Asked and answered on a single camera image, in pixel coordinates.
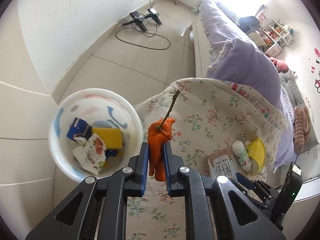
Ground purple bed blanket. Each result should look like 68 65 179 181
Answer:
197 0 298 167

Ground blue torn box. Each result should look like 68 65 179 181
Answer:
67 118 92 141

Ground brown fuzzy pillow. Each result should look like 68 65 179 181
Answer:
293 106 311 154

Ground grey pillow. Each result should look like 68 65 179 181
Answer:
279 72 312 115

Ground orange peel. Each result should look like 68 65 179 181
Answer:
147 89 181 182

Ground hello kitty wall sticker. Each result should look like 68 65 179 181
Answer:
311 48 320 94

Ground black device stand far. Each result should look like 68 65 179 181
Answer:
144 8 163 25

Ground black power cable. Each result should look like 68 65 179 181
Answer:
115 0 171 51

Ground yellow paper cup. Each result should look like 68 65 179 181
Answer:
246 138 266 176

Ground light blue milk carton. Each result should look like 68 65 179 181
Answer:
207 147 237 181

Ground white green tube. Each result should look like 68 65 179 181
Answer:
232 140 252 172

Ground white bookshelf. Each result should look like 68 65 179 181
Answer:
257 20 294 57

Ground white patterned trash bin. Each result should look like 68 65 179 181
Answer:
49 88 143 183

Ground yellow snack wrapper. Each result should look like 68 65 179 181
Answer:
101 161 110 168

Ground black device stand near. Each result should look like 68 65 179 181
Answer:
123 11 148 32

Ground green yellow sponge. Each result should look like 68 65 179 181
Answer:
92 127 123 150

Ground white tissue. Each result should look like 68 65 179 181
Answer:
73 134 107 176

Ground black device stand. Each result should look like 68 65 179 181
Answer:
144 8 163 25
123 11 148 32

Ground pink plush toy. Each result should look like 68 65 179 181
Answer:
269 57 289 73

